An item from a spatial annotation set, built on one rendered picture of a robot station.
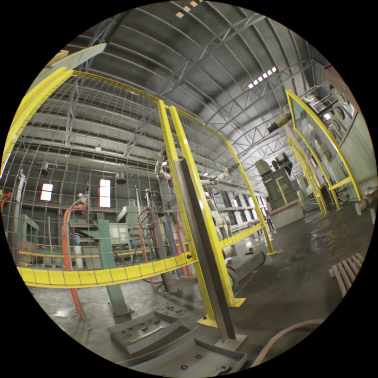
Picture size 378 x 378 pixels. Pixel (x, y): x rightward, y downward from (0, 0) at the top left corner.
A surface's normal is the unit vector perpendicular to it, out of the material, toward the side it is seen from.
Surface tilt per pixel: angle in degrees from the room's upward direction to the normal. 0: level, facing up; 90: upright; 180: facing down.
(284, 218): 90
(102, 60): 173
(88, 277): 90
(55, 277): 90
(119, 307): 90
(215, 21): 173
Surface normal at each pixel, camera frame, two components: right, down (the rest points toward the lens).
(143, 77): 0.33, 0.83
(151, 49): 0.16, 0.94
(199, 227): -0.72, -0.09
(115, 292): 0.65, -0.44
